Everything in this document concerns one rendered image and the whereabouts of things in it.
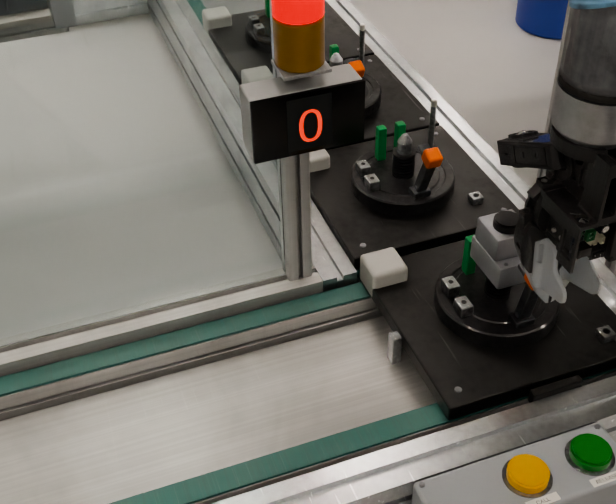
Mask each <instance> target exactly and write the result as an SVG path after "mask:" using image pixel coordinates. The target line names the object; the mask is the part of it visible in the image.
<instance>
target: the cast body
mask: <svg viewBox="0 0 616 504"><path fill-rule="evenodd" d="M518 219H519V215H518V214H517V213H516V212H515V211H514V210H512V209H510V210H506V211H501V212H498V213H494V214H490V215H486V216H482V217H479V218H478V221H477V228H476V232H475V235H474V236H472V243H471V251H470V256H471V257H472V259H473V260H474V261H475V262H476V264H477V265H478V266H479V267H480V269H481V270H482V271H483V272H484V274H485V275H486V276H487V277H488V279H489V280H490V281H491V282H492V284H493V285H494V286H495V287H496V289H503V288H506V287H510V286H513V285H517V284H521V283H524V282H526V281H525V279H524V276H523V275H522V273H521V272H520V270H519V269H518V264H519V263H521V262H520V259H519V256H518V253H517V250H516V247H515V244H514V232H515V228H516V225H517V222H518Z"/></svg>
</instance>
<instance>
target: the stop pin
mask: <svg viewBox="0 0 616 504"><path fill-rule="evenodd" d="M401 350H402V337H401V335H400V334H399V332H398V331H394V332H390V333H389V334H388V350H387V358H388V359H389V361H390V363H391V364H392V365H393V364H397V363H400V362H401Z"/></svg>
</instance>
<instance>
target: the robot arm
mask: <svg viewBox="0 0 616 504"><path fill-rule="evenodd" d="M569 6H570V12H569V18H568V24H567V29H566V35H565V41H564V47H563V52H562V58H561V64H560V69H559V75H558V77H557V80H556V86H555V91H554V97H553V103H552V108H551V114H550V118H551V123H552V126H551V131H550V133H538V130H537V131H536V130H528V131H526V130H522V131H519V132H517V133H513V134H509V135H508V138H505V139H502V140H498V141H497V145H498V151H499V158H500V165H507V166H513V167H515V168H538V169H546V176H544V177H540V178H537V180H536V183H535V184H534V185H533V186H532V188H530V189H529V190H528V191H527V193H528V198H527V199H526V201H525V205H524V208H523V209H520V210H519V219H518V222H517V225H516V228H515V232H514V244H515V247H516V250H517V253H518V256H519V259H520V262H521V264H522V265H523V268H524V270H525V273H526V275H527V278H528V280H529V282H530V284H531V286H532V288H533V290H534V291H535V293H536V294H537V295H538V296H539V297H540V299H542V300H543V301H544V302H545V303H548V302H552V301H554V300H556V301H557V302H559V303H565V302H566V299H567V292H566V288H565V287H566V286H567V285H568V283H569V282H571V283H573V284H574V285H576V286H578V287H579V288H581V289H583V290H585V291H586V292H588V293H590V294H596V293H598V291H599V289H600V279H599V276H598V274H597V272H596V270H595V268H594V266H593V264H592V260H593V259H597V258H600V257H604V258H605V259H606V260H607V261H608V262H612V261H615V260H616V0H569Z"/></svg>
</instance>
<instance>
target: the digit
mask: <svg viewBox="0 0 616 504"><path fill-rule="evenodd" d="M286 107H287V132H288V153H291V152H295V151H300V150H305V149H309V148H314V147H318V146H323V145H327V144H332V92H331V93H326V94H321V95H316V96H311V97H306V98H301V99H296V100H291V101H286Z"/></svg>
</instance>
